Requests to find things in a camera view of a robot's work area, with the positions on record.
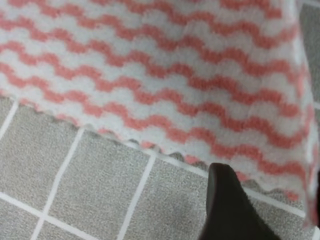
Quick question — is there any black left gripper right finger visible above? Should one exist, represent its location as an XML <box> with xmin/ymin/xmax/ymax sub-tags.
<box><xmin>315</xmin><ymin>170</ymin><xmax>320</xmax><ymax>227</ymax></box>

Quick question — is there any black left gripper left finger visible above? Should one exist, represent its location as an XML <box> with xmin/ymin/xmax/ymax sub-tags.
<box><xmin>199</xmin><ymin>163</ymin><xmax>280</xmax><ymax>240</ymax></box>

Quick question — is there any pink white wavy towel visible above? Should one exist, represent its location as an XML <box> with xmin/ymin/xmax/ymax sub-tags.
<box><xmin>0</xmin><ymin>0</ymin><xmax>320</xmax><ymax>225</ymax></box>

